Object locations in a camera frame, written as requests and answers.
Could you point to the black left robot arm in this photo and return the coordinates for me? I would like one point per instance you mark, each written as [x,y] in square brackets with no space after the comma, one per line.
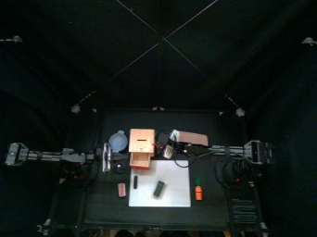
[50,155]

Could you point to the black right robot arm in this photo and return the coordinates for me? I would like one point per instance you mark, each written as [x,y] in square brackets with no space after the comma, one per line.
[244,151]

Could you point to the blue round plate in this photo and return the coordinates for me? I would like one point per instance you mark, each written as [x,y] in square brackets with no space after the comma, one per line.
[118,141]

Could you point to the dark green sushi roll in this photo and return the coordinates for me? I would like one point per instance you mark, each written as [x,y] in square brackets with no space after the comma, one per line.
[158,189]

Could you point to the white cutting board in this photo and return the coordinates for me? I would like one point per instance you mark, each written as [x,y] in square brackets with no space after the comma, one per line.
[165,194]

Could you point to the brown flat wooden block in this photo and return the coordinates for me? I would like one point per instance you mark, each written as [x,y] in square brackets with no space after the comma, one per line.
[194,138]

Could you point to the wooden box with slot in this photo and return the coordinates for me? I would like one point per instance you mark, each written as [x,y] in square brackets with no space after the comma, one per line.
[142,140]

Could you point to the wooden drawer with red front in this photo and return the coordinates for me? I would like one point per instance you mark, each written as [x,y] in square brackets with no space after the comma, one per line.
[141,160]

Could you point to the pink red toy block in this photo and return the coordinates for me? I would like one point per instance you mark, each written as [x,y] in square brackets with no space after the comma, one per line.
[122,189]

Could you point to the orange toy carrot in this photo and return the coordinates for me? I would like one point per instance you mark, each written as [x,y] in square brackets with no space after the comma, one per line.
[198,189]

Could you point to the grey frame clamp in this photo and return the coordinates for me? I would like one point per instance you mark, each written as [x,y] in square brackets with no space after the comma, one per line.
[75,108]
[308,40]
[15,39]
[240,112]
[157,108]

